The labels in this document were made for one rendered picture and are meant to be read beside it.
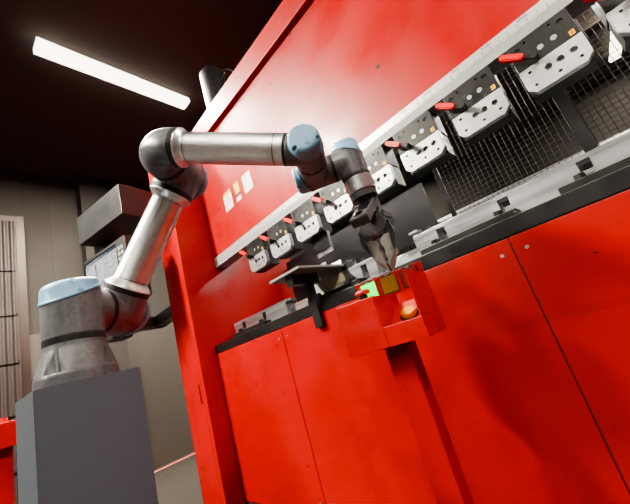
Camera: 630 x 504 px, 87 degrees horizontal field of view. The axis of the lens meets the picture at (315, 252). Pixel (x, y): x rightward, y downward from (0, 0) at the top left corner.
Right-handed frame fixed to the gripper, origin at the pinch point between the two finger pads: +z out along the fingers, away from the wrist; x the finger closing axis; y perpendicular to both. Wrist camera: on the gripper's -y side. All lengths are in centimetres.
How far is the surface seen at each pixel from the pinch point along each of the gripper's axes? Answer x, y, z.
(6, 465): 220, -17, 23
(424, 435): 5.7, -3.4, 37.7
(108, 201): 159, 29, -103
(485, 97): -36, 33, -39
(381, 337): 5.7, -6.4, 14.8
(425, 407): 3.2, -2.9, 32.2
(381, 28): -18, 41, -87
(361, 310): 8.3, -5.8, 7.7
